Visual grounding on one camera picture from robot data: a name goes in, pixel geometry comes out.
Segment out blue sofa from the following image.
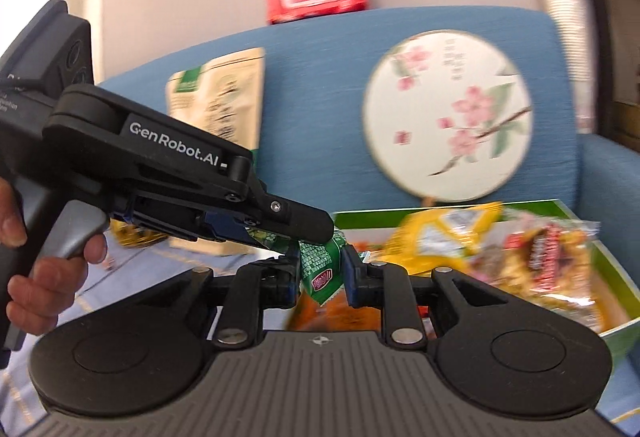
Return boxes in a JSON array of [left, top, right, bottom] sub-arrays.
[[95, 7, 640, 228]]

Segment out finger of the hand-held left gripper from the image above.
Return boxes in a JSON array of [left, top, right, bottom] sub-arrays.
[[199, 209, 297, 252], [227, 157, 335, 245]]

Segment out woven rattan basket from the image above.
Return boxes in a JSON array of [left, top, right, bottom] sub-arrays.
[[109, 219, 168, 250]]

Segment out green cardboard box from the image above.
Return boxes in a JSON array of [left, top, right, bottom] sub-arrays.
[[332, 199, 640, 378]]

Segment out green snack packet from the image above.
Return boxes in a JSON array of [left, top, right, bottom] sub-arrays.
[[245, 227, 348, 305]]

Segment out person's left hand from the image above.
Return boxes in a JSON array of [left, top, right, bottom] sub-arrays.
[[0, 177, 108, 334]]

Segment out round floral fan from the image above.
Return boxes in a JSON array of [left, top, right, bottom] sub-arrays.
[[362, 31, 533, 208]]

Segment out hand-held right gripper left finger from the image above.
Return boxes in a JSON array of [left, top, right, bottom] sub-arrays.
[[140, 257, 302, 349]]

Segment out large beige green grain pouch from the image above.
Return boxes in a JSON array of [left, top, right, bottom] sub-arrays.
[[166, 48, 267, 258]]

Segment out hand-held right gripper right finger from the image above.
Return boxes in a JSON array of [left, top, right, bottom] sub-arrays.
[[341, 247, 506, 348]]

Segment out stack of paper cups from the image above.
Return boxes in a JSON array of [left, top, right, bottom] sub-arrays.
[[531, 0, 596, 135]]

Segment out clear pasta snack packet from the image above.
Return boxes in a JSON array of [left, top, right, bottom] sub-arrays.
[[475, 217, 601, 313]]

